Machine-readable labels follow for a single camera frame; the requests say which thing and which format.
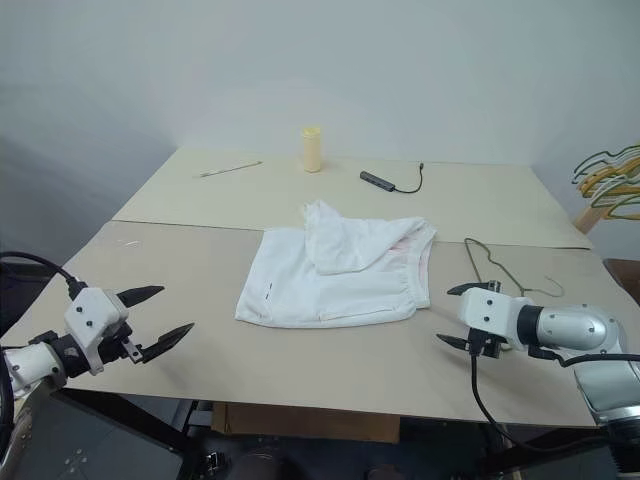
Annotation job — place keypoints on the pale yellow plastic bottle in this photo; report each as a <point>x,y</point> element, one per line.
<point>312,150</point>

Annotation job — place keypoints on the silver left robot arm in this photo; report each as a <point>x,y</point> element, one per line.
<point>30,365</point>

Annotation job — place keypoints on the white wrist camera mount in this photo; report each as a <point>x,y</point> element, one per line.
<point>487,312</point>
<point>92,310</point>

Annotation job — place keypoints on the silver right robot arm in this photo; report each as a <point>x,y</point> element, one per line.
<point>575,325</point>

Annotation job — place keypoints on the black floor plate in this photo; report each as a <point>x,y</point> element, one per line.
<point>90,440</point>

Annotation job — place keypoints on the wooden clothes rack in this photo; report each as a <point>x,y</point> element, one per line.
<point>589,218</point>

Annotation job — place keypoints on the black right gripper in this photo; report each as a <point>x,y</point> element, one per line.
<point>487,345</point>

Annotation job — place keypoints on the white cloth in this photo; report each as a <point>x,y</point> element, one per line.
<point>325,285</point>

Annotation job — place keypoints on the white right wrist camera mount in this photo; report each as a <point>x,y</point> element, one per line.
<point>487,312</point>

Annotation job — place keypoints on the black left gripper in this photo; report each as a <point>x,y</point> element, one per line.
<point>120,345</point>

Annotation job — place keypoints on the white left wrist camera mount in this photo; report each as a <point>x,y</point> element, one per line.
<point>92,310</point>

